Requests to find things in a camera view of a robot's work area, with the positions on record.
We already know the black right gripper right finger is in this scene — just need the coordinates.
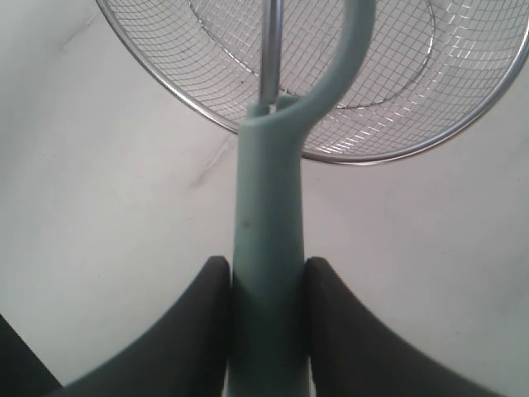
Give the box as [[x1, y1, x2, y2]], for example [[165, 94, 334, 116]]
[[304, 257, 497, 396]]

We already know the teal handled peeler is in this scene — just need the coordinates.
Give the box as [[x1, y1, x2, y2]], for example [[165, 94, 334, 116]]
[[227, 1, 376, 396]]

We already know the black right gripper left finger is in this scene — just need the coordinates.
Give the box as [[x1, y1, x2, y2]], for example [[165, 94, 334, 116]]
[[56, 256, 231, 396]]

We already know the oval metal wire basket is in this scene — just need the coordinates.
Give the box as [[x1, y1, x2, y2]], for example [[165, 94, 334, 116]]
[[94, 0, 529, 165]]

